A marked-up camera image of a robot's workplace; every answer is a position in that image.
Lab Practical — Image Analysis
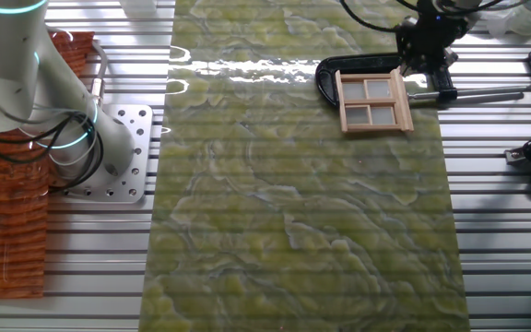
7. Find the black metal C-clamp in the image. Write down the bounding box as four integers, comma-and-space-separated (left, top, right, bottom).
314, 53, 531, 110

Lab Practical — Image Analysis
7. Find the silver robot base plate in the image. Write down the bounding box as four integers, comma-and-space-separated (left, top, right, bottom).
65, 103, 155, 204

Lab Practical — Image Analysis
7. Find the wooden miniature window frame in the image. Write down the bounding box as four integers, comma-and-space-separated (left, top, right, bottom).
334, 67, 415, 135

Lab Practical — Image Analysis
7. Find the brown wood grain mat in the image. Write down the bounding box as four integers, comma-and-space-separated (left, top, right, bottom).
0, 30, 96, 299

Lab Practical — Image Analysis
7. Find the green marble pattern mat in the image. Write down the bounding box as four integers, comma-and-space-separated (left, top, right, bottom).
138, 0, 472, 332

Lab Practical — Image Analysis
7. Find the white plastic packet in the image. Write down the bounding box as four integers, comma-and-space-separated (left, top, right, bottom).
482, 9, 511, 38

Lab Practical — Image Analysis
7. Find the white box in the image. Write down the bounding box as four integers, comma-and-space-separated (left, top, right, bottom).
117, 0, 159, 18

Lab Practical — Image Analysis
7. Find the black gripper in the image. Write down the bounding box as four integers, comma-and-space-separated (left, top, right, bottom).
395, 0, 470, 77

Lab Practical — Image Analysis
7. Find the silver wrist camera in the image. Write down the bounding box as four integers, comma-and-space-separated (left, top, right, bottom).
442, 45, 459, 66

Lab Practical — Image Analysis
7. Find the grey base cable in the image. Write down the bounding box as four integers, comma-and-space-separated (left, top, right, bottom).
90, 39, 110, 108

